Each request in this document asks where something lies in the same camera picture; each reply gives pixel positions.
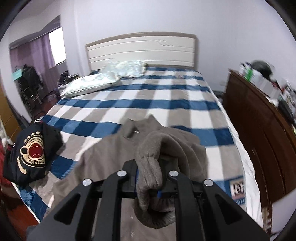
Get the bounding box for black baseball emblem jacket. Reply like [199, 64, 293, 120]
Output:
[3, 120, 63, 187]

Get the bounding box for pale green rear pillow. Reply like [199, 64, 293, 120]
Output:
[100, 60, 147, 78]

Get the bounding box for purple curtain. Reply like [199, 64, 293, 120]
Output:
[10, 34, 60, 84]

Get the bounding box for pale green pillow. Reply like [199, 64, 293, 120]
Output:
[61, 72, 119, 97]
[100, 60, 147, 78]

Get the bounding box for blue white plaid blanket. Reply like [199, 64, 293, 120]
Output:
[16, 67, 263, 225]

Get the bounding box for grey-brown fleece sweatpants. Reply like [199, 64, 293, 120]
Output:
[53, 116, 208, 240]

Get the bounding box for black helmet on dresser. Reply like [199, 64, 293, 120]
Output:
[251, 60, 273, 80]

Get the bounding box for brown wooden dresser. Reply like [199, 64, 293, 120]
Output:
[223, 70, 295, 207]

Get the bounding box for white wooden headboard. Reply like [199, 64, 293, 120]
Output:
[86, 32, 198, 70]

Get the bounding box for pale green front pillow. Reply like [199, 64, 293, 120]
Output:
[61, 72, 119, 97]

